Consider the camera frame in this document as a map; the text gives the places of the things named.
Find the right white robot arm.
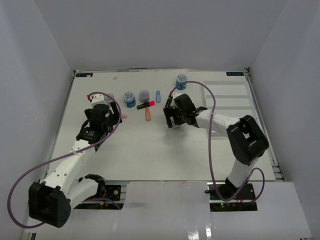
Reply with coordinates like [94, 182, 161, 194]
[163, 91, 270, 202]

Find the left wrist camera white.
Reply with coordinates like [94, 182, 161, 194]
[87, 94, 107, 109]

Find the blue label sticker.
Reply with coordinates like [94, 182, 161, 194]
[75, 73, 93, 78]
[226, 71, 244, 77]

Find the green cap black highlighter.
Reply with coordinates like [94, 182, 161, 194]
[165, 96, 173, 108]

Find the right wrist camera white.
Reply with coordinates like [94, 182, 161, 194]
[169, 91, 184, 101]

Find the white compartment tray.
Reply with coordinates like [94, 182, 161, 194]
[203, 81, 262, 127]

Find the left blue label sticker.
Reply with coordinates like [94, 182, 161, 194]
[75, 73, 93, 78]

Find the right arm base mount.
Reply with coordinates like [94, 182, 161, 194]
[203, 182, 258, 212]

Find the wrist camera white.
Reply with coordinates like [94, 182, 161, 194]
[87, 94, 107, 109]
[169, 91, 184, 101]

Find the right blue label sticker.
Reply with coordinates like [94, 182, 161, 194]
[226, 71, 244, 77]

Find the clear jar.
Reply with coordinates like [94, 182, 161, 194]
[139, 90, 150, 104]
[104, 93, 114, 105]

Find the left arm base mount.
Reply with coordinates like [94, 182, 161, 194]
[75, 184, 125, 210]

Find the pink cap black highlighter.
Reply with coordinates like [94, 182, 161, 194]
[136, 100, 156, 110]

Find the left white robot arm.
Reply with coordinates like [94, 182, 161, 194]
[28, 102, 122, 228]

